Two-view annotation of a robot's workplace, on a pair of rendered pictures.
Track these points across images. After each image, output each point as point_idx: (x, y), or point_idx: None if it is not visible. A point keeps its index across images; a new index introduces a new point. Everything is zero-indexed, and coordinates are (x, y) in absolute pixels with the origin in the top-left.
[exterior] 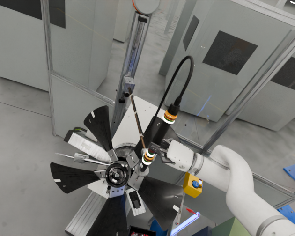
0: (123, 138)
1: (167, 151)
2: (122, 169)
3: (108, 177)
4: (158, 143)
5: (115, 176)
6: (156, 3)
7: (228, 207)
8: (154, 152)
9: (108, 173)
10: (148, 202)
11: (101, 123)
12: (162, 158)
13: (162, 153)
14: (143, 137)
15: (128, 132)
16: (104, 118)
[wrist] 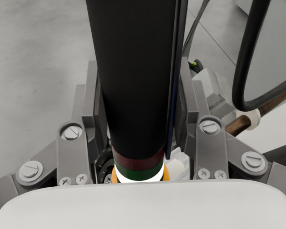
0: (266, 146)
1: (77, 185)
2: None
3: (99, 170)
4: (104, 90)
5: (105, 180)
6: None
7: None
8: (120, 164)
9: (106, 160)
10: None
11: (190, 28)
12: None
13: (46, 163)
14: (279, 150)
15: None
16: (199, 12)
